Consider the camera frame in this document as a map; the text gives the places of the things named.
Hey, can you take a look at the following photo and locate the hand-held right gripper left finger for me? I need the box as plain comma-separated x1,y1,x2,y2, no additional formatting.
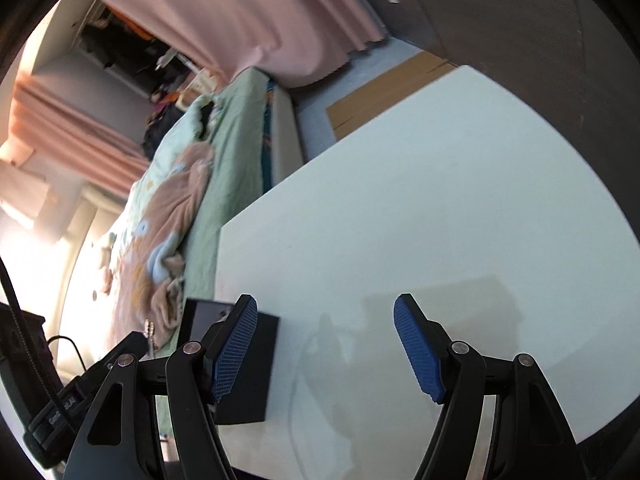
64,294,259,480

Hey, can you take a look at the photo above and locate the peach printed blanket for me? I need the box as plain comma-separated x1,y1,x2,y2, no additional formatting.
97,92,216,351

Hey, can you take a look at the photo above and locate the bed with green sheet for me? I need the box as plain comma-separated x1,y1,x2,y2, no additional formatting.
180,67,276,311

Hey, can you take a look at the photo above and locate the wide pink curtain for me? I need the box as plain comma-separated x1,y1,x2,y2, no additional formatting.
80,0,386,88

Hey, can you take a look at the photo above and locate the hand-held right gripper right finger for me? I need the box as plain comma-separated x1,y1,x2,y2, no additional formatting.
393,293,588,480

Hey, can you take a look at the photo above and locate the cream padded headboard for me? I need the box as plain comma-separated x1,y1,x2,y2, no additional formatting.
55,185,131,376

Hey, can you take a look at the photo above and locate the white bed frame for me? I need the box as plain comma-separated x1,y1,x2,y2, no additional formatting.
265,80,308,191

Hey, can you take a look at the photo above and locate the thin black cable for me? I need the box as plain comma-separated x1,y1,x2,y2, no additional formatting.
46,335,83,376

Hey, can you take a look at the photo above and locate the thick black cable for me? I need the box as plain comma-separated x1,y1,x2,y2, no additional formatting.
0,255,56,411

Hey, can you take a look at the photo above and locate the black jewelry box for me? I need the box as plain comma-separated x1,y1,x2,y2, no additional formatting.
177,297,282,425

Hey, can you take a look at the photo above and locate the narrow pink curtain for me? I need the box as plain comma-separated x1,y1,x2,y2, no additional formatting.
10,72,151,196

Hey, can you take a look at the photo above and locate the dark clothing pile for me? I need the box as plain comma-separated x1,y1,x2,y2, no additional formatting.
141,105,183,161

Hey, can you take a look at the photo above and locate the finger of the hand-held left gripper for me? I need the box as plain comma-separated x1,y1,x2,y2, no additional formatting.
75,331,147,386

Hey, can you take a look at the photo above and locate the flattened brown cardboard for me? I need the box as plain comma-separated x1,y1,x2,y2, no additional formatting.
326,50,458,141

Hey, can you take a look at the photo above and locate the open wardrobe with dark clothes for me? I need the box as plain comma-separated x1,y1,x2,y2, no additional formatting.
75,0,201,101

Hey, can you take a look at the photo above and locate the white air conditioner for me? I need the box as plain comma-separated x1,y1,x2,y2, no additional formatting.
0,147,56,231

